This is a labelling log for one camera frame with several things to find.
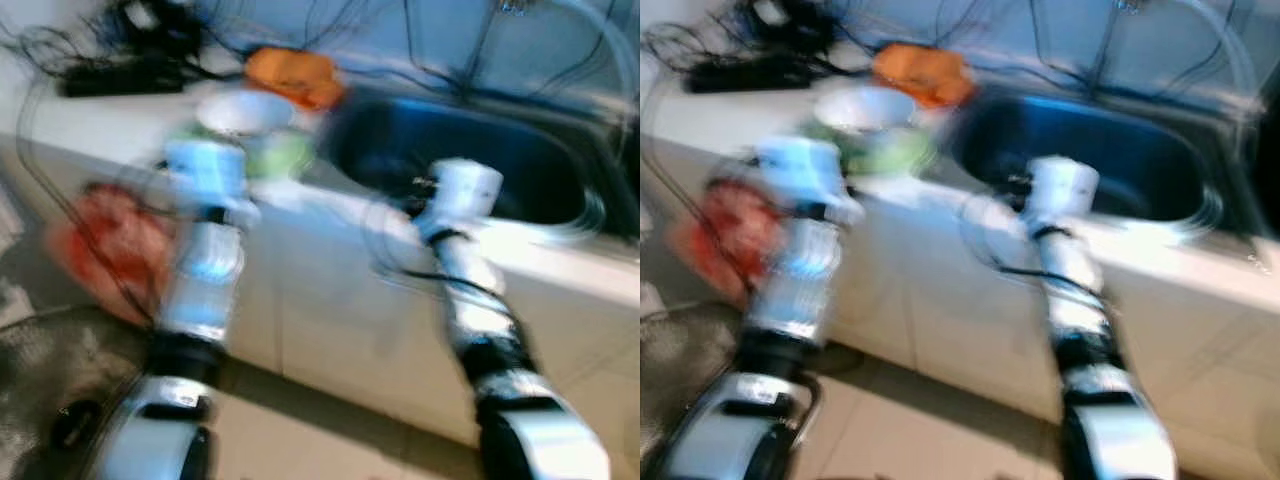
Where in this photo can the green plate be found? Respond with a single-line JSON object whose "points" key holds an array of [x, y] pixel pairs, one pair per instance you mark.
{"points": [[905, 152], [285, 155]]}

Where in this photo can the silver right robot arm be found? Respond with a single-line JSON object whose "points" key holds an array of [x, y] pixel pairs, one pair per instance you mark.
{"points": [[470, 290], [1075, 290]]}

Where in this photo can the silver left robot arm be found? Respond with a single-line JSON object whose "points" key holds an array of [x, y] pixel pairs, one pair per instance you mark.
{"points": [[205, 270], [810, 270]]}

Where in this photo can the white kitchen cabinet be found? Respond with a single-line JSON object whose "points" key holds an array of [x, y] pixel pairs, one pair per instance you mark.
{"points": [[950, 300], [330, 300]]}

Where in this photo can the orange plastic bag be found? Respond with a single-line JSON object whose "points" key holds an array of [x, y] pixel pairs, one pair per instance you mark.
{"points": [[730, 240], [110, 250]]}

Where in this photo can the black power strip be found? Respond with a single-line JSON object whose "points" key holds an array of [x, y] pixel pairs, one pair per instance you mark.
{"points": [[120, 80], [750, 75]]}

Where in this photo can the stainless steel sink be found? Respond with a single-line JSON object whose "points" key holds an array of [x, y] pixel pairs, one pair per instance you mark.
{"points": [[1080, 140], [450, 140]]}

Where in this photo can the large black power adapter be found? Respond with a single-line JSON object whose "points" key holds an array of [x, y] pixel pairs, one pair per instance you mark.
{"points": [[785, 22], [160, 25]]}

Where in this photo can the orange bowl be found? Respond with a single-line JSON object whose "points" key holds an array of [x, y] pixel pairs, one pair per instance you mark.
{"points": [[290, 72], [920, 70]]}

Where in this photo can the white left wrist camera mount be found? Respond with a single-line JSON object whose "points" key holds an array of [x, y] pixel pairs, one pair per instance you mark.
{"points": [[205, 170], [800, 165]]}

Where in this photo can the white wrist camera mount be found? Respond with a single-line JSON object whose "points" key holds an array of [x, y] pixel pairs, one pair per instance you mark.
{"points": [[1065, 185], [800, 165], [465, 190], [205, 170]]}

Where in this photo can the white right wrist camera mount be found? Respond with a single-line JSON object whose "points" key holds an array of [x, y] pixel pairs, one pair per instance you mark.
{"points": [[465, 190], [1065, 185]]}

